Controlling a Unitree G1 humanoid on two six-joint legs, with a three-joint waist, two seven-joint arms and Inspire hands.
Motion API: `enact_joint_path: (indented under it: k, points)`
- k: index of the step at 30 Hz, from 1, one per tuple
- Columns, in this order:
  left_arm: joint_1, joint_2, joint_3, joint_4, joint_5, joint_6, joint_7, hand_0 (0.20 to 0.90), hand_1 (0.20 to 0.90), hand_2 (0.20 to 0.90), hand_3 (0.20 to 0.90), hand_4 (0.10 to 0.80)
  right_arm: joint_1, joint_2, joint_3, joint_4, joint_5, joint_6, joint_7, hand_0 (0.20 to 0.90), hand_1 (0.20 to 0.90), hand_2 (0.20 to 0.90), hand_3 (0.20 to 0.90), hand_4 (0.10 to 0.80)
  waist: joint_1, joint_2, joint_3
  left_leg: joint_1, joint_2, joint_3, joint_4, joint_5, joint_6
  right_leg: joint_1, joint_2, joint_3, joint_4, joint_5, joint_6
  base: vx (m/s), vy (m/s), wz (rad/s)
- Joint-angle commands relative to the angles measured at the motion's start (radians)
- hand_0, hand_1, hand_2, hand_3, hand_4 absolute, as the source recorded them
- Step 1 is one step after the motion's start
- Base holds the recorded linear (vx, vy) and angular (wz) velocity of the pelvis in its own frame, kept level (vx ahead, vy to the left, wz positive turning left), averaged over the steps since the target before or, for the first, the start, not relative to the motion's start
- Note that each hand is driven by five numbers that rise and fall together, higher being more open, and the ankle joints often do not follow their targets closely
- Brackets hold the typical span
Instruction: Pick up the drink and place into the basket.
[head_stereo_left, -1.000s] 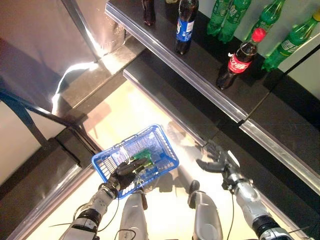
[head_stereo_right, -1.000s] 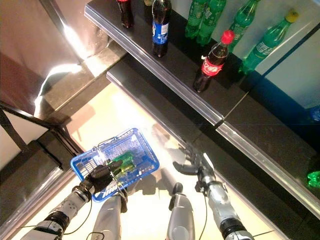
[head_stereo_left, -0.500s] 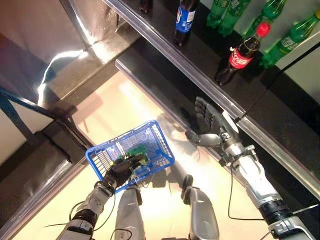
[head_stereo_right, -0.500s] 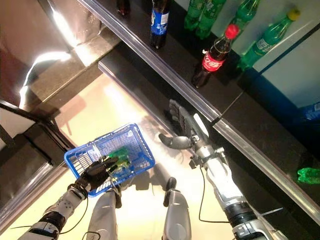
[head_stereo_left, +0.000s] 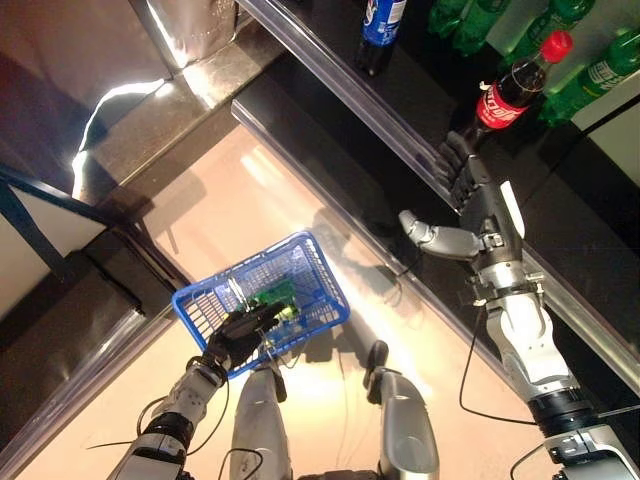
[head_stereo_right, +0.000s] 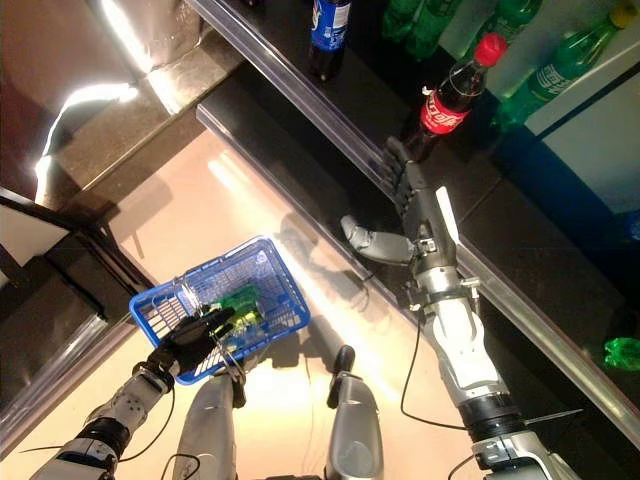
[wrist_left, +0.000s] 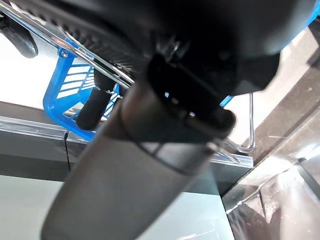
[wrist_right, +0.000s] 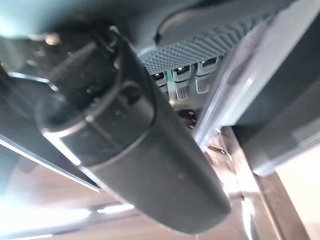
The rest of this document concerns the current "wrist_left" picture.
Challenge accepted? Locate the blue plastic shopping basket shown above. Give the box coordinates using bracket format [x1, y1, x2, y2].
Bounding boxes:
[0, 3, 320, 154]

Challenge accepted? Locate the black metal shelf board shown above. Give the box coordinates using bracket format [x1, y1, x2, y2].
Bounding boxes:
[0, 101, 255, 197]

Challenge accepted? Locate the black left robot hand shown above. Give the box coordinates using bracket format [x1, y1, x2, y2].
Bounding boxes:
[17, 0, 315, 240]

